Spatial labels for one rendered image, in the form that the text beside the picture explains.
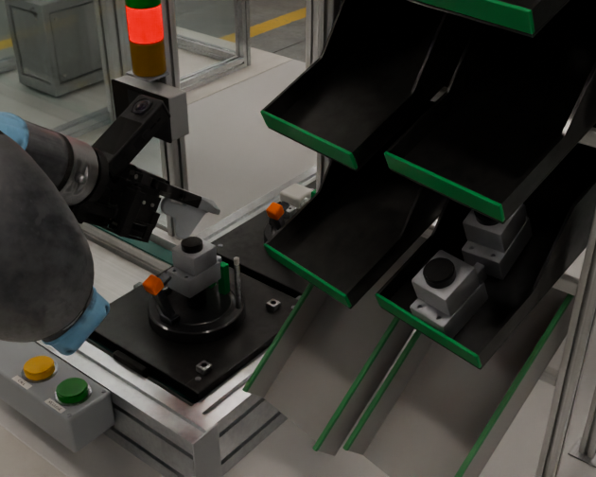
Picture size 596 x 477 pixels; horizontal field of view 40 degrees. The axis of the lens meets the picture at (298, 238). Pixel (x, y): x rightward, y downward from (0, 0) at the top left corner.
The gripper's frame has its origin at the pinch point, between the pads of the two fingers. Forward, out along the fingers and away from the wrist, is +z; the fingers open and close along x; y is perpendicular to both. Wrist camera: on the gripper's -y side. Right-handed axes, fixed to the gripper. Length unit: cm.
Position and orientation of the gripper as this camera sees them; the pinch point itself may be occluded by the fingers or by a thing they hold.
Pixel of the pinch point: (191, 194)
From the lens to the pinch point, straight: 111.5
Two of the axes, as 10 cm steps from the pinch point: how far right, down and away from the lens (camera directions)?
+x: 7.8, 3.4, -5.2
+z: 5.0, 1.7, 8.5
